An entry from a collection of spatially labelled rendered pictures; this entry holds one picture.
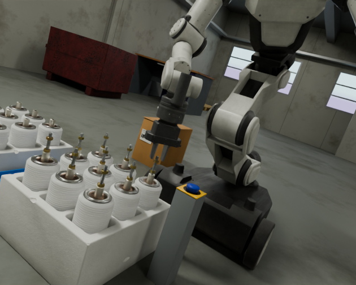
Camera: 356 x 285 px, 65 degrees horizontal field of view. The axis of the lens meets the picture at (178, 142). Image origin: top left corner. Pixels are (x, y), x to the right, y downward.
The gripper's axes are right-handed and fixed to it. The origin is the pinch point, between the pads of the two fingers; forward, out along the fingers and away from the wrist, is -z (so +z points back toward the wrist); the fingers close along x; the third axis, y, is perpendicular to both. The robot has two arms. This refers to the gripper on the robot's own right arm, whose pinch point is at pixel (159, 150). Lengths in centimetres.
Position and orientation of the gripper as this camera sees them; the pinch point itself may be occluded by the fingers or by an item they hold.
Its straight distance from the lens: 92.8
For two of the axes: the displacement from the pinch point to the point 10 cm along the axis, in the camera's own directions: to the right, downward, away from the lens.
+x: 9.1, 2.1, 3.7
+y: -2.9, -3.1, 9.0
